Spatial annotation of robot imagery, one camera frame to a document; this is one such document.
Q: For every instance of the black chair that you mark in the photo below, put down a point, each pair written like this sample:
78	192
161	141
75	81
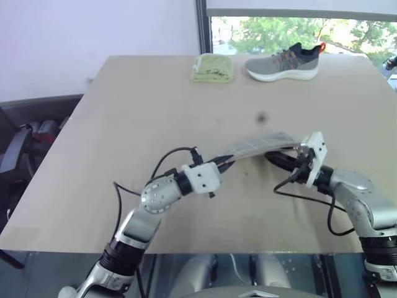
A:
15	149

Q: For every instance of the grey sneaker with white sole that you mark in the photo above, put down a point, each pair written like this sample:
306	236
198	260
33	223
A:
283	63

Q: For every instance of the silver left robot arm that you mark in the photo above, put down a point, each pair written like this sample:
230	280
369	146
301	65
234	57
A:
149	198

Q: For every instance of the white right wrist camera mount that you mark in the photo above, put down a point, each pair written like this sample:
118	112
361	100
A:
318	152

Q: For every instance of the grey background equipment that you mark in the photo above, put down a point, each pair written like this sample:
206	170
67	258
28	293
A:
391	62

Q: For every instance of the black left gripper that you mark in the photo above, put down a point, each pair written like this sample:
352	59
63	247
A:
211	195

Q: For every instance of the clear plastic zip bag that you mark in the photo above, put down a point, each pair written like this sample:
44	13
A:
257	143

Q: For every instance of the grey robot torso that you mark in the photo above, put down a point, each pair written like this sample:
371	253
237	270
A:
251	293

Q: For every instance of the grey roller blind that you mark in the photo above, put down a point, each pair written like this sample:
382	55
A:
301	6

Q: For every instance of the red and black equipment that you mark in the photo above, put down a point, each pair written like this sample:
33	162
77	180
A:
45	127

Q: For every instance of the dark grey bench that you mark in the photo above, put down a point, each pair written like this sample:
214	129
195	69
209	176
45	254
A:
37	104

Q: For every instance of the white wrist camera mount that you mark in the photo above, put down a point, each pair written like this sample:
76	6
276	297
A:
318	152
203	177

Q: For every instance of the silver left robot thigh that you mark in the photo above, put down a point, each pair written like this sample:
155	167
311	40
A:
195	273

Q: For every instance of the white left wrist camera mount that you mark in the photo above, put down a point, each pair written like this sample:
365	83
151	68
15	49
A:
203	177

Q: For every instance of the black table leg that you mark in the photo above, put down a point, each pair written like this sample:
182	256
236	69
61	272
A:
12	257

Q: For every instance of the silver robot thigh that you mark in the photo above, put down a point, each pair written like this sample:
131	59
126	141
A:
195	273
270	273

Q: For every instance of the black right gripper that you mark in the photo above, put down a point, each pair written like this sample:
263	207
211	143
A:
302	167

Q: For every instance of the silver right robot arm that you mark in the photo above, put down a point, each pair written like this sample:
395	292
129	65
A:
356	198

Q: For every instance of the folded green towel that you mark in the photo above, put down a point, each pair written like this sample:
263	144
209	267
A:
212	69

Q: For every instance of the silver right robot thigh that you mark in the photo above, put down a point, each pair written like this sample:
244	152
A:
270	273

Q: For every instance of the dark window frame post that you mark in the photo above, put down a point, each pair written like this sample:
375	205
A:
203	26

